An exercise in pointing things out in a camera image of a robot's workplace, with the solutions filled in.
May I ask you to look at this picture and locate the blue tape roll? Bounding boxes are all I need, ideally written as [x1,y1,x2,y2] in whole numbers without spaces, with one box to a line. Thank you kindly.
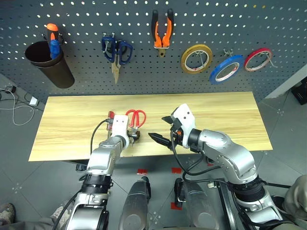
[209,55,244,85]

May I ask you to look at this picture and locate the blue handled screwdriver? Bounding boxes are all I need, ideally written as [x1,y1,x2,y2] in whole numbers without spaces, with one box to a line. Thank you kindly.
[49,39,60,60]

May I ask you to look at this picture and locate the grey perforated metal pegboard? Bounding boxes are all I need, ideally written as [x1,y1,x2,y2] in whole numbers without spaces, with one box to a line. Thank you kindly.
[0,0,307,104]

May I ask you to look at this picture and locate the black cylindrical tool cup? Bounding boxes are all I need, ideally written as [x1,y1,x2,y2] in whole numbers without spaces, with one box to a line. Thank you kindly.
[24,40,75,89]

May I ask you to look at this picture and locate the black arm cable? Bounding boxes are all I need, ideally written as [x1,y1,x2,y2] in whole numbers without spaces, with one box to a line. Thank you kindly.
[170,131,214,179]
[90,118,113,154]

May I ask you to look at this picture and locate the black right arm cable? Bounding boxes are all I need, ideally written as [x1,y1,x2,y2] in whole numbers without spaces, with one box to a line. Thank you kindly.
[170,131,214,179]

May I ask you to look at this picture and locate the yellow tape roll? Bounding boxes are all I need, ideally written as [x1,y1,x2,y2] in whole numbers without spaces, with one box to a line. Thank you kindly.
[180,44,213,75]

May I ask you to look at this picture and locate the red handled scissors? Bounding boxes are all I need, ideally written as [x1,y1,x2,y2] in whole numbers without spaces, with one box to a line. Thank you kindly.
[125,109,147,147]

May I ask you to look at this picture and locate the white floor cable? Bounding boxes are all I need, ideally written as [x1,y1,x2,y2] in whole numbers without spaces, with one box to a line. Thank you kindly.
[0,88,45,126]

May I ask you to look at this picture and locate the person in grey clothing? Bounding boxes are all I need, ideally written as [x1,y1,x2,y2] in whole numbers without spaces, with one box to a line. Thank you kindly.
[275,174,307,230]

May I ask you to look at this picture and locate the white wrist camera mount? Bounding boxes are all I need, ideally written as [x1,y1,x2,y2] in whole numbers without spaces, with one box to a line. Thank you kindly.
[170,103,196,148]
[111,115,130,138]

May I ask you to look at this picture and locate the orange and black pliers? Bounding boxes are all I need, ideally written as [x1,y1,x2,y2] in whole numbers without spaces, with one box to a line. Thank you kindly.
[151,8,175,58]

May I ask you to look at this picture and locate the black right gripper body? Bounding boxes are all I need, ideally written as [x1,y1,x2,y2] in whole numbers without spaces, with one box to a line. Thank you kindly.
[169,118,185,151]

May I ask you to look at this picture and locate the red tape roll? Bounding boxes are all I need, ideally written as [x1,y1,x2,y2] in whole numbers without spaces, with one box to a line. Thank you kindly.
[244,48,273,72]

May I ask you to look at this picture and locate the dark rounded robot leg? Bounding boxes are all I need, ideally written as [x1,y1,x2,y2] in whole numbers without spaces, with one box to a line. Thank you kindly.
[118,176,152,230]
[174,177,218,230]

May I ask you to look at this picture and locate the camouflage shoe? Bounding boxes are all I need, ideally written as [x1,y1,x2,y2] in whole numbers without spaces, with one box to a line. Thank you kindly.
[0,203,16,226]

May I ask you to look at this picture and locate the black box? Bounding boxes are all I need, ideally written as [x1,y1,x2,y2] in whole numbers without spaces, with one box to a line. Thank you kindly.
[291,79,307,105]

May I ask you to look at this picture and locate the black metal frame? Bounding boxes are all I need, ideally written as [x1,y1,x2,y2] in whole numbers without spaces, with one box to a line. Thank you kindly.
[211,180,240,230]

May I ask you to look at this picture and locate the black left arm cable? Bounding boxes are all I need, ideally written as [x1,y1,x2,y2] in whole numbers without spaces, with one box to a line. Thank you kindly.
[90,118,113,154]

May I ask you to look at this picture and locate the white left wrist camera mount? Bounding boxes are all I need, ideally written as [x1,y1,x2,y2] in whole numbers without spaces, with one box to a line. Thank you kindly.
[111,115,130,138]

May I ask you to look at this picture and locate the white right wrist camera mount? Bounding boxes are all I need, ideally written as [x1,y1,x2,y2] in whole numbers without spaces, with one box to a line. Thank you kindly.
[170,103,196,148]

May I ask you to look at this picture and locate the red handled screwdriver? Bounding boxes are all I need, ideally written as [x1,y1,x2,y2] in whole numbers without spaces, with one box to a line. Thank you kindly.
[106,111,115,140]

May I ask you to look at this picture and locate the orange and black screwdriver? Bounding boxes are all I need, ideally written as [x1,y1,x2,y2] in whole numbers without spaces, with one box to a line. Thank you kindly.
[46,23,59,44]

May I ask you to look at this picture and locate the blue handled scissors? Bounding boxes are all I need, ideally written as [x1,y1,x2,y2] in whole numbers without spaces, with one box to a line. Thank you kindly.
[101,35,133,85]

